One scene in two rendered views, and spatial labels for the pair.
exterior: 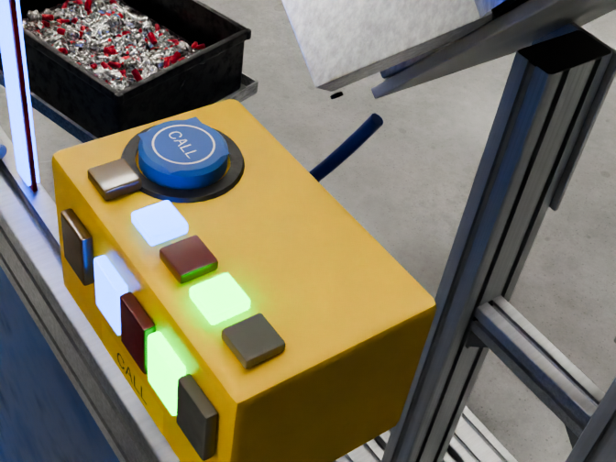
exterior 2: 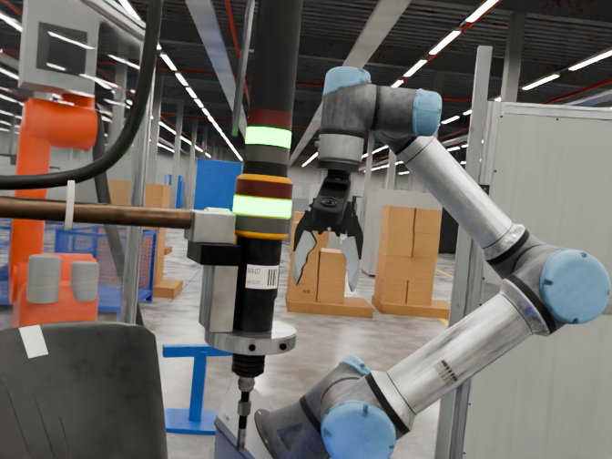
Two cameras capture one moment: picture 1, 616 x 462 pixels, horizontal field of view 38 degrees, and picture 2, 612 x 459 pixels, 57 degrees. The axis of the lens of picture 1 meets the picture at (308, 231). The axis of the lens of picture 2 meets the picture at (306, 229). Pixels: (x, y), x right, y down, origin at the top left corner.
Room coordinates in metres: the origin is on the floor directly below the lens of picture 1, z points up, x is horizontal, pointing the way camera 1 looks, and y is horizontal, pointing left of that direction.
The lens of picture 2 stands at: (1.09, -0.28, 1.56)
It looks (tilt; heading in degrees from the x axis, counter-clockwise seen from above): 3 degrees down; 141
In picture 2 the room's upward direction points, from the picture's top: 5 degrees clockwise
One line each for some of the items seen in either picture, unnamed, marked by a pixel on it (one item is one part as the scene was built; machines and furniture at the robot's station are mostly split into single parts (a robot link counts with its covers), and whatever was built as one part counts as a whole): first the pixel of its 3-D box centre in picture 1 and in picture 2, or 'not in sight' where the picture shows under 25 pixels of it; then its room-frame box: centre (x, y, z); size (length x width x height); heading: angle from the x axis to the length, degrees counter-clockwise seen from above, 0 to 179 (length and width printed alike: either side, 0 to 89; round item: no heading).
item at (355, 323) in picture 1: (227, 301); not in sight; (0.28, 0.03, 1.02); 0.16 x 0.10 x 0.11; 42
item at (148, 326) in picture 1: (137, 333); not in sight; (0.23, 0.06, 1.04); 0.02 x 0.01 x 0.03; 42
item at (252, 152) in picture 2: not in sight; (267, 155); (0.74, -0.04, 1.60); 0.03 x 0.03 x 0.01
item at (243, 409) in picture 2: not in sight; (243, 417); (0.74, -0.04, 1.39); 0.01 x 0.01 x 0.05
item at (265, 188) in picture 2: not in sight; (263, 188); (0.74, -0.04, 1.57); 0.04 x 0.04 x 0.01
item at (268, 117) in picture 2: not in sight; (270, 120); (0.74, -0.04, 1.62); 0.03 x 0.03 x 0.01
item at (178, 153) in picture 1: (183, 156); not in sight; (0.31, 0.06, 1.08); 0.04 x 0.04 x 0.02
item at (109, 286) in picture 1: (111, 295); not in sight; (0.25, 0.08, 1.04); 0.02 x 0.01 x 0.03; 42
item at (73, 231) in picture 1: (78, 247); not in sight; (0.27, 0.10, 1.04); 0.02 x 0.01 x 0.03; 42
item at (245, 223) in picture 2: not in sight; (260, 223); (0.74, -0.04, 1.54); 0.04 x 0.04 x 0.01
